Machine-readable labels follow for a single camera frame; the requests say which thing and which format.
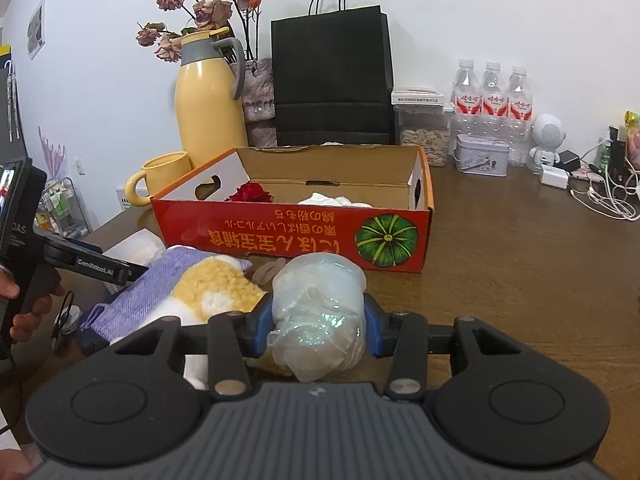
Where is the yellow white plush toy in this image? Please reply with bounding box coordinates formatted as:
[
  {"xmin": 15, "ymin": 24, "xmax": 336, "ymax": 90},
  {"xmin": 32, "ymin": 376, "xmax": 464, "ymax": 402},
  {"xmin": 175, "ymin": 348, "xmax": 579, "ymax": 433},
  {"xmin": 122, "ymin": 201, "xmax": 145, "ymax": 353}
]
[{"xmin": 140, "ymin": 256, "xmax": 293, "ymax": 390}]

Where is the clear plastic bag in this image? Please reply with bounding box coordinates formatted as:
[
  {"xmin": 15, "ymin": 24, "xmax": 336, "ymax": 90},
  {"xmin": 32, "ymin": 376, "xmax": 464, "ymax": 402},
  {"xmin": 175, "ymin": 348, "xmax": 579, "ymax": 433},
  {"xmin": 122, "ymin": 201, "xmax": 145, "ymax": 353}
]
[{"xmin": 267, "ymin": 252, "xmax": 367, "ymax": 382}]

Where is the purple knitted cloth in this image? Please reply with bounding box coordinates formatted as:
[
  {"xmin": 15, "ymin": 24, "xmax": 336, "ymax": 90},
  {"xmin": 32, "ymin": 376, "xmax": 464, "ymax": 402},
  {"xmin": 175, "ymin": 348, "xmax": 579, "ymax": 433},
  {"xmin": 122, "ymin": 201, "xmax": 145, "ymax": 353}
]
[{"xmin": 77, "ymin": 246, "xmax": 252, "ymax": 354}]

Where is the person left hand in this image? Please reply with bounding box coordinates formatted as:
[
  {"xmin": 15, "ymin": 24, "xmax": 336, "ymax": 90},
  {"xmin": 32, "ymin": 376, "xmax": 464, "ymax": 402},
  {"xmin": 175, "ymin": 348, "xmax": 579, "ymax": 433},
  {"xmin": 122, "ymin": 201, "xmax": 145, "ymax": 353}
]
[{"xmin": 1, "ymin": 264, "xmax": 64, "ymax": 347}]

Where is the orange cardboard pumpkin box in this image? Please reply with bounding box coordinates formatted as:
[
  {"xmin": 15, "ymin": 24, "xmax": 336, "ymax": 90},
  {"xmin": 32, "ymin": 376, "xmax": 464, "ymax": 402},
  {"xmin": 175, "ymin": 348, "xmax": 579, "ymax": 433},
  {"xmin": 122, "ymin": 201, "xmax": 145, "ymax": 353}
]
[{"xmin": 152, "ymin": 145, "xmax": 434, "ymax": 273}]

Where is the yellow ceramic mug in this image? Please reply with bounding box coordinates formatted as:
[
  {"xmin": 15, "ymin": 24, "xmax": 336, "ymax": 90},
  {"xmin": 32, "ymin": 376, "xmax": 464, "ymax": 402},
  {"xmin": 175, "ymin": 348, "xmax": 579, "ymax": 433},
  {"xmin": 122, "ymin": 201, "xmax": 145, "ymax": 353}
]
[{"xmin": 124, "ymin": 151, "xmax": 192, "ymax": 207}]

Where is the white cloth in box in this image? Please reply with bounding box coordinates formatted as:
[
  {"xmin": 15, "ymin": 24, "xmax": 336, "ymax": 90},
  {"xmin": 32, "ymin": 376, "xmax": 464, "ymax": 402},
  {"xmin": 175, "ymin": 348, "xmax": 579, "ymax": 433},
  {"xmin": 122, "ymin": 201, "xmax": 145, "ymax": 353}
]
[{"xmin": 298, "ymin": 193, "xmax": 371, "ymax": 208}]

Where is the silver tin box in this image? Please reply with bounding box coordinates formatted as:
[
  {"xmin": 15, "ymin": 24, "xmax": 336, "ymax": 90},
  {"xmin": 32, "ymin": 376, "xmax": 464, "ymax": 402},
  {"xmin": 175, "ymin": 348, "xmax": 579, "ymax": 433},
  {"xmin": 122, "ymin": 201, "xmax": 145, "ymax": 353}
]
[{"xmin": 454, "ymin": 134, "xmax": 510, "ymax": 178}]

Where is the clear jar of seeds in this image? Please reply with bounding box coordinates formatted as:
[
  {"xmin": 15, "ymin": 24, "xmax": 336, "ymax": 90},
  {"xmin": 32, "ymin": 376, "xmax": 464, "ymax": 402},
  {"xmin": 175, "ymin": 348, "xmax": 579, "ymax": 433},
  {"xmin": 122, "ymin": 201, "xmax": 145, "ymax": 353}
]
[{"xmin": 394, "ymin": 104, "xmax": 450, "ymax": 167}]

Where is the yellow thermos jug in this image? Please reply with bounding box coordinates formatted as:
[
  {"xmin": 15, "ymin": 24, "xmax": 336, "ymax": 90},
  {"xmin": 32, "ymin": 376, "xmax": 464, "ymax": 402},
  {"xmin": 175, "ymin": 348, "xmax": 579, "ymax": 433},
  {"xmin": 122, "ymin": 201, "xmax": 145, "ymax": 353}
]
[{"xmin": 175, "ymin": 27, "xmax": 248, "ymax": 168}]

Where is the white charger adapter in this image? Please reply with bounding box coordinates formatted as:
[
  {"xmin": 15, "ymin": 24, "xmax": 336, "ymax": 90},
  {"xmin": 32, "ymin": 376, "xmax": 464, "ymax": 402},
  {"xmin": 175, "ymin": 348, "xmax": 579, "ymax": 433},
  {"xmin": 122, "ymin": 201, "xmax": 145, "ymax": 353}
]
[{"xmin": 539, "ymin": 165, "xmax": 570, "ymax": 190}]

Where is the middle water bottle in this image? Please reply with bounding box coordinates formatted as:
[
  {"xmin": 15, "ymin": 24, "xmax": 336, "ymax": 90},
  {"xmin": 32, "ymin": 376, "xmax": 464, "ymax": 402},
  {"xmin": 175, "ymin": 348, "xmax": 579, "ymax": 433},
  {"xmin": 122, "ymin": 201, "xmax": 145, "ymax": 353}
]
[{"xmin": 480, "ymin": 61, "xmax": 508, "ymax": 138}]

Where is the water bottle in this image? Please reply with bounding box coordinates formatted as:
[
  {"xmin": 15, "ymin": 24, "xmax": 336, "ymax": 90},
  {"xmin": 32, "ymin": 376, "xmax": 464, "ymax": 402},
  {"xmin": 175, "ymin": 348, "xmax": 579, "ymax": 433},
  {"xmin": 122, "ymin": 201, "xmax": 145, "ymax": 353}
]
[
  {"xmin": 449, "ymin": 58, "xmax": 482, "ymax": 154},
  {"xmin": 480, "ymin": 61, "xmax": 508, "ymax": 138},
  {"xmin": 506, "ymin": 66, "xmax": 533, "ymax": 167}
]

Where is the left water bottle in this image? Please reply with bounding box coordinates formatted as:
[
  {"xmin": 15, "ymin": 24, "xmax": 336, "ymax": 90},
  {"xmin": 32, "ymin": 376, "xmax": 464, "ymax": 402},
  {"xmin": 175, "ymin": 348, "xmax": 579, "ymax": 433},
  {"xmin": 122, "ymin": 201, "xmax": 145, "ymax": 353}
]
[{"xmin": 449, "ymin": 58, "xmax": 482, "ymax": 154}]

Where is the pink glass vase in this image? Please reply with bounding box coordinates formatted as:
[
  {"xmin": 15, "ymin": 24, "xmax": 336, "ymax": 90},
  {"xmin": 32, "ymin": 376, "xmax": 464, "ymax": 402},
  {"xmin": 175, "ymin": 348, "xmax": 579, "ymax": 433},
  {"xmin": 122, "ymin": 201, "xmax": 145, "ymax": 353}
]
[{"xmin": 242, "ymin": 58, "xmax": 278, "ymax": 148}]

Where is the white red flat box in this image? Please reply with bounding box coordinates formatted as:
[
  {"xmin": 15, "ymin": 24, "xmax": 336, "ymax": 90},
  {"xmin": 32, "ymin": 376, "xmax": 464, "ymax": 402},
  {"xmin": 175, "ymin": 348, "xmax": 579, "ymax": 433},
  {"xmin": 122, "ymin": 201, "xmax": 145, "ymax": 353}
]
[{"xmin": 390, "ymin": 89, "xmax": 445, "ymax": 106}]

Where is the white robot figurine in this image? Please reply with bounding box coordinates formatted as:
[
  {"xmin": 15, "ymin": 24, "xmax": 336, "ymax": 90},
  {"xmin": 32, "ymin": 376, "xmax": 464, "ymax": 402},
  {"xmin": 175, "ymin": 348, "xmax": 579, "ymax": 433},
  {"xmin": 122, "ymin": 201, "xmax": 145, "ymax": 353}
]
[{"xmin": 527, "ymin": 113, "xmax": 566, "ymax": 174}]

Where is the right water bottle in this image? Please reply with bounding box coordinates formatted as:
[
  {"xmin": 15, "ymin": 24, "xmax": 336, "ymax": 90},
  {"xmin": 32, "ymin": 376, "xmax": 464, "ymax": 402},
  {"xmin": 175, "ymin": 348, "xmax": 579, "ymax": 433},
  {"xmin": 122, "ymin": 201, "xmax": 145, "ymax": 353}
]
[{"xmin": 506, "ymin": 66, "xmax": 533, "ymax": 167}]

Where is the black paper shopping bag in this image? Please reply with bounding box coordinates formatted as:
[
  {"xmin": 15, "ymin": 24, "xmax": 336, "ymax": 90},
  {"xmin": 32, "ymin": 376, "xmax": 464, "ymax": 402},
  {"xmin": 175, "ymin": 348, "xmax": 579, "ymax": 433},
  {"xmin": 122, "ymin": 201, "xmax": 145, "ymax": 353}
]
[{"xmin": 271, "ymin": 0, "xmax": 395, "ymax": 146}]

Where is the dried rose bouquet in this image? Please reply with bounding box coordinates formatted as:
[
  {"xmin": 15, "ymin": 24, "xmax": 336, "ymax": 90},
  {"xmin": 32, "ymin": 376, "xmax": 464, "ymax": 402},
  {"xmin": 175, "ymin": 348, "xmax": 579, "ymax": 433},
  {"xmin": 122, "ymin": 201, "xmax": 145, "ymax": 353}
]
[{"xmin": 136, "ymin": 0, "xmax": 262, "ymax": 64}]

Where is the white cable bundle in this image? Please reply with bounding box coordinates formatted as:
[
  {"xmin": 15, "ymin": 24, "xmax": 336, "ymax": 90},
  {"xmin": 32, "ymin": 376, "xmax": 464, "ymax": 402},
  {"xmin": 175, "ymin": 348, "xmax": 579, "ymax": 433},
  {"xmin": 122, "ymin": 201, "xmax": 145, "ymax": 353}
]
[{"xmin": 568, "ymin": 138, "xmax": 640, "ymax": 222}]

